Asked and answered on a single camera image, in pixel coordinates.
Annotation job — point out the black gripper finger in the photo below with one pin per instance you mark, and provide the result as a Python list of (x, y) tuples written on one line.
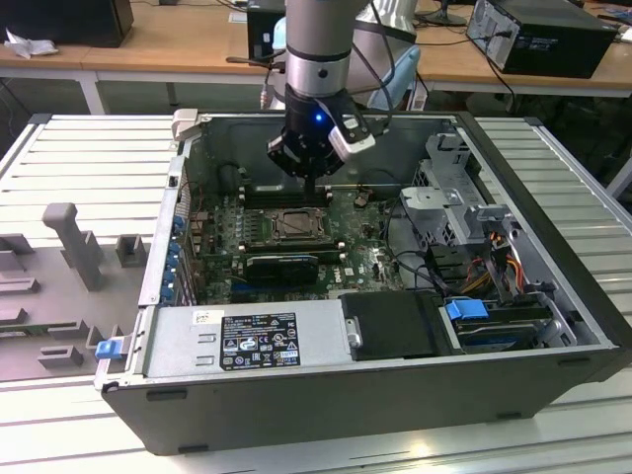
[(332, 167), (284, 155)]

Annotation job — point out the silver square CPU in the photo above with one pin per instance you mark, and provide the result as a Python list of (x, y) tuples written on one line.
[(297, 222)]

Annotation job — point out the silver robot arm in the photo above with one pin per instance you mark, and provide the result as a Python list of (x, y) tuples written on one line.
[(318, 29)]

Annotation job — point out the black RAM slot bank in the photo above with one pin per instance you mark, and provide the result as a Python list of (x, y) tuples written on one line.
[(274, 200), (291, 247)]

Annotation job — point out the CPU socket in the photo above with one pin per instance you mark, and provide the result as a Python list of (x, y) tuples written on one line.
[(274, 239)]

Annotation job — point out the green motherboard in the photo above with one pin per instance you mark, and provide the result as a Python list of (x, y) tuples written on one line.
[(355, 261)]

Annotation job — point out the small black PC tower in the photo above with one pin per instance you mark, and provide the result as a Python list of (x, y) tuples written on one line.
[(259, 34)]

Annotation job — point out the silver drive cage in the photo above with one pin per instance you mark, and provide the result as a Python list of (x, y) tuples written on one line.
[(429, 200)]

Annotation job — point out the grey case latch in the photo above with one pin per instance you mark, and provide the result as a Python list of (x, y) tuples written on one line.
[(185, 123)]

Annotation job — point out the white power strip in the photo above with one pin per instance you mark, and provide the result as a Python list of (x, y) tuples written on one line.
[(418, 101)]

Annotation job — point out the black graphics card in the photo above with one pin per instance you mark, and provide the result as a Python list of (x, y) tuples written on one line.
[(281, 270)]

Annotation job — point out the pale blue teach pendant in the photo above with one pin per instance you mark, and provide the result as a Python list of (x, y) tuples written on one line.
[(407, 64)]

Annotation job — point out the blue card retainer clip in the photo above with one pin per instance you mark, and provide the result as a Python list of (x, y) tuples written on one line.
[(178, 224), (170, 290), (174, 259)]

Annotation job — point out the wooden desk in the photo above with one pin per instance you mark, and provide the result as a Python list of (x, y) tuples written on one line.
[(454, 54), (173, 39)]

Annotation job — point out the black plastic shroud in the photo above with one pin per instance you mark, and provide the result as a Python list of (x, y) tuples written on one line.
[(395, 326)]

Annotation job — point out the black monitor stand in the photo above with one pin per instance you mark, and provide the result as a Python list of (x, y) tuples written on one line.
[(444, 20)]

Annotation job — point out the hard disk in blue carrier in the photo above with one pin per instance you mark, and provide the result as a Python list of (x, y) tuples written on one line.
[(464, 313)]

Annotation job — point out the silver power supply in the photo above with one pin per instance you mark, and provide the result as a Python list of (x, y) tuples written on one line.
[(173, 345)]

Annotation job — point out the black open PC case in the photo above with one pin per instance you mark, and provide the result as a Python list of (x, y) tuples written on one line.
[(345, 410)]

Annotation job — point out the large black box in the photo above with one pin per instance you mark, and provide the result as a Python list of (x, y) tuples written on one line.
[(74, 22)]

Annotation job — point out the black PC tower with vents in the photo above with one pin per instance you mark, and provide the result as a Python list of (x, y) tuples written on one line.
[(558, 49)]

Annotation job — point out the blue power supply latch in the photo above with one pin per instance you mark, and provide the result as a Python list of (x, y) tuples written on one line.
[(108, 349)]

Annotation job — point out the grey parts rack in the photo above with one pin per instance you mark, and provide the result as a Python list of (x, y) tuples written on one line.
[(59, 306)]

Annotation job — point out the white crumpled paper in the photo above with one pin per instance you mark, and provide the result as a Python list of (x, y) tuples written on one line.
[(32, 47)]

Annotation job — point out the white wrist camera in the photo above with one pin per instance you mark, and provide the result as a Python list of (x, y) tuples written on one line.
[(353, 145)]

